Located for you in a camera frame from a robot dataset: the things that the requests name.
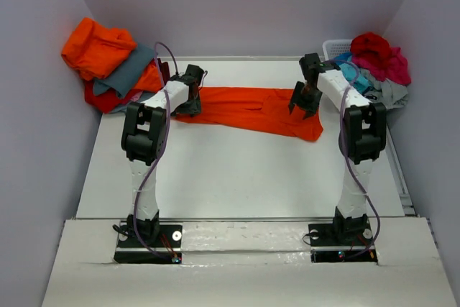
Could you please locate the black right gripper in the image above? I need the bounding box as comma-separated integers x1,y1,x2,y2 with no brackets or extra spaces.
289,81,324,119

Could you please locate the orange t shirt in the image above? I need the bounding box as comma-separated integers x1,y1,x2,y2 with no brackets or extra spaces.
175,87,323,142

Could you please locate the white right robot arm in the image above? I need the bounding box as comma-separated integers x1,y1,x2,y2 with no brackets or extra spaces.
288,53,387,247

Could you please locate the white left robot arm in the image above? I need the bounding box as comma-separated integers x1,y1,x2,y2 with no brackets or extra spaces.
121,65,206,247

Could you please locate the dark maroon folded shirt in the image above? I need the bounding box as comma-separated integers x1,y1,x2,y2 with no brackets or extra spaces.
155,58,170,84

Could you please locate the teal shirt in basket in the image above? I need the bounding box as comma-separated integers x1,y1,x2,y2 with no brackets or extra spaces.
334,52,372,94

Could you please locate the white plastic laundry basket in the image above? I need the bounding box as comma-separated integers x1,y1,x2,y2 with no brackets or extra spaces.
323,40,351,60

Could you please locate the pink folded shirt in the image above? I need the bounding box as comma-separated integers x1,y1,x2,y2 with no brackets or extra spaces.
130,91,144,102

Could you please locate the grey-blue folded shirt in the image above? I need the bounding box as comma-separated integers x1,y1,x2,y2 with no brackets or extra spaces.
93,43,155,98

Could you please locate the red shirt in basket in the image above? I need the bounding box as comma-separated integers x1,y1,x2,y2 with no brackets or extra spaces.
350,32,392,68

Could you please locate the grey shirt in basket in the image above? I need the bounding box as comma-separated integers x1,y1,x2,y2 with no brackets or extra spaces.
361,69,409,109

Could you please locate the red folded shirt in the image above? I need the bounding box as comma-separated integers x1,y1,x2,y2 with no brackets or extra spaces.
83,63,162,114

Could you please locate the magenta shirt in basket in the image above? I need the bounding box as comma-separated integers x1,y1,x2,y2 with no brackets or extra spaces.
351,47,412,86

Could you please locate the orange folded shirt on pile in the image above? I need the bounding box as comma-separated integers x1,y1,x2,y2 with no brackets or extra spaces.
61,17,137,81

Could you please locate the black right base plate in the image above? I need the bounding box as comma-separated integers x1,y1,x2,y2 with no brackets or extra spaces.
303,223,378,264

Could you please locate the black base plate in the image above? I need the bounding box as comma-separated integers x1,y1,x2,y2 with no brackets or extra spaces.
112,221,183,265
303,223,378,264

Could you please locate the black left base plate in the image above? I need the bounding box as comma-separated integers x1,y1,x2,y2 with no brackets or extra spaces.
112,221,183,265

